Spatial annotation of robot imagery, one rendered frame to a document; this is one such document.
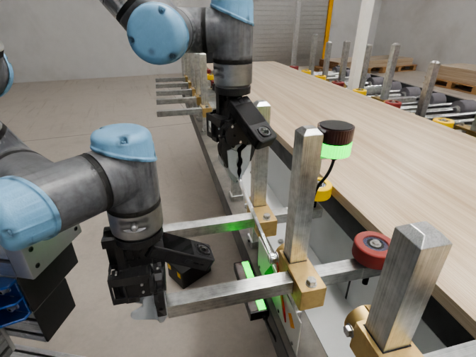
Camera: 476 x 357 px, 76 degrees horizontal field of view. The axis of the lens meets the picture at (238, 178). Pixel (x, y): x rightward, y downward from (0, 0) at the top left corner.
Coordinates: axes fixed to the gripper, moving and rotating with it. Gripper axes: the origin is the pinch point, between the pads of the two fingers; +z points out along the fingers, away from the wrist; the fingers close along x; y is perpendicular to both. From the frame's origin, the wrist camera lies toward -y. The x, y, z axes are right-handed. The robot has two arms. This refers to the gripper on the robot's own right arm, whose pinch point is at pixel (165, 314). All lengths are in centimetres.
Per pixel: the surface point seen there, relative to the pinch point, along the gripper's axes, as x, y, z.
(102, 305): -80, 36, 83
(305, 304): 5.1, -25.1, -1.8
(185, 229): -23.5, -6.0, -0.6
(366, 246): 0.3, -39.4, -8.7
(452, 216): -4, -65, -9
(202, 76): -127, -26, -20
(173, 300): 0.4, -1.8, -3.7
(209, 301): 1.5, -7.9, -3.1
